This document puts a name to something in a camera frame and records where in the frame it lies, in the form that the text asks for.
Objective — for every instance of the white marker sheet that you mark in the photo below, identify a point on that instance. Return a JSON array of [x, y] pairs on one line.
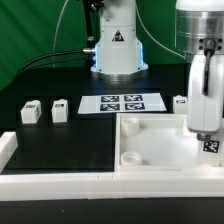
[[149, 102]]

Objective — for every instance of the white U-shaped fence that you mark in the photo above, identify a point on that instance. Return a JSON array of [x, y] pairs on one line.
[[121, 182]]

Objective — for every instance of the green backdrop curtain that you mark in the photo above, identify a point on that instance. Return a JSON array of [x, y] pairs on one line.
[[30, 28]]

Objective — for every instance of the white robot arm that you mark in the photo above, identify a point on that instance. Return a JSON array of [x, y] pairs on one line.
[[199, 33]]

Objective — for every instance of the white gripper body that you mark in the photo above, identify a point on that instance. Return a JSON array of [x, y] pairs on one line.
[[205, 108]]

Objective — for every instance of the white square tabletop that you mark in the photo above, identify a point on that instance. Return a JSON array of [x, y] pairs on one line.
[[156, 142]]

